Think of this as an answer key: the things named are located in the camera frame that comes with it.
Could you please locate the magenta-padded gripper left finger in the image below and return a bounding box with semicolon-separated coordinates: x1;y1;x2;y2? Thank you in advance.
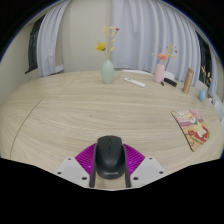
54;143;98;189

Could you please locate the gold thermos bottle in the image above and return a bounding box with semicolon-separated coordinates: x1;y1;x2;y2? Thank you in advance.
181;67;195;95

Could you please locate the white chair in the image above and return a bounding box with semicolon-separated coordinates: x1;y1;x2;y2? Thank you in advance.
213;99;224;120
121;68;154;76
164;70;176;81

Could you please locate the blue vase with dried flowers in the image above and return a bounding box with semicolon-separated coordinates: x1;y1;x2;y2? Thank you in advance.
197;65;213;103

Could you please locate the dark window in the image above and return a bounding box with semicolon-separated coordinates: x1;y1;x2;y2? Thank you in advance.
24;16;46;74
196;31;213;88

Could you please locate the black computer mouse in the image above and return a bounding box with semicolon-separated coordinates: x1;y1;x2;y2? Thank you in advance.
94;134;127;180

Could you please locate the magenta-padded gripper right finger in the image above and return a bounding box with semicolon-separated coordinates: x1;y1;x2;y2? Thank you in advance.
123;143;166;189

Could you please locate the white curtain strip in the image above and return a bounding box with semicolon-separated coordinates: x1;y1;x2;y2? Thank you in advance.
208;56;218;98

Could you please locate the green vase with yellow flowers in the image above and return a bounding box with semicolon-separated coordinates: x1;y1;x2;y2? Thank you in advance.
95;26;120;85

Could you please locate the wide white curtain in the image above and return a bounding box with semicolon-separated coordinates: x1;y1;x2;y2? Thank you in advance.
110;0;201;88

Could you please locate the narrow white curtain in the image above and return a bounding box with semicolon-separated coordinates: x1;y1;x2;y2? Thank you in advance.
36;0;73;78

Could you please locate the pink vase with orange flowers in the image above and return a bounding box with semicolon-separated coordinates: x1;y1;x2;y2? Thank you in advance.
150;43;178;84

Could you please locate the white remote control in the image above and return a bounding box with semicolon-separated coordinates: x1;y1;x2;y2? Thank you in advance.
124;77;147;88

